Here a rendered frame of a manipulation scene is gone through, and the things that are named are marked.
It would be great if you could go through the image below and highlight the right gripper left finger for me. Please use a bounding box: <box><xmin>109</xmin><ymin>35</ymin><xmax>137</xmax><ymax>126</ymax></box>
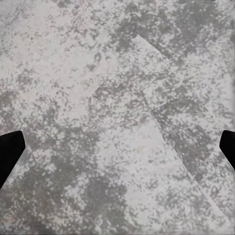
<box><xmin>0</xmin><ymin>131</ymin><xmax>25</xmax><ymax>189</ymax></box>

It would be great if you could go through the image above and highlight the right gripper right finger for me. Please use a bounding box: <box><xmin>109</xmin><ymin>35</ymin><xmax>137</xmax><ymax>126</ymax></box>
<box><xmin>219</xmin><ymin>130</ymin><xmax>235</xmax><ymax>170</ymax></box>

